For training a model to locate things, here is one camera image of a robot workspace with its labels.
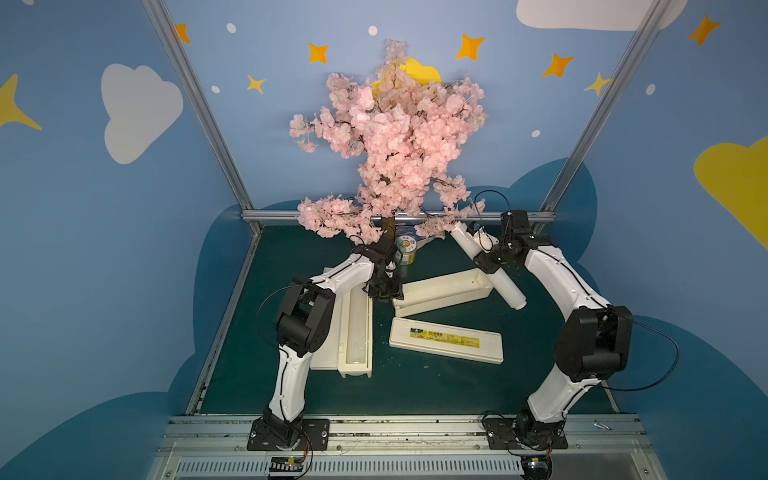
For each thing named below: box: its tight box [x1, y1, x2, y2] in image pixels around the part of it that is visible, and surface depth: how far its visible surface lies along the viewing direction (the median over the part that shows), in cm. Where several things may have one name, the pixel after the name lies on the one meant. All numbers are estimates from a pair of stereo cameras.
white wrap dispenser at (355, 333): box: [338, 283, 373, 378], surface depth 86 cm
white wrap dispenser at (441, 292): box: [392, 268, 494, 317], surface depth 101 cm
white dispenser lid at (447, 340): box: [388, 317, 504, 365], surface depth 90 cm
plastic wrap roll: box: [450, 221, 527, 311], surface depth 90 cm
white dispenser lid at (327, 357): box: [310, 293, 340, 371], surface depth 82 cm
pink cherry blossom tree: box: [289, 40, 487, 266], surface depth 78 cm
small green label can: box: [395, 235, 417, 265], surface depth 109 cm
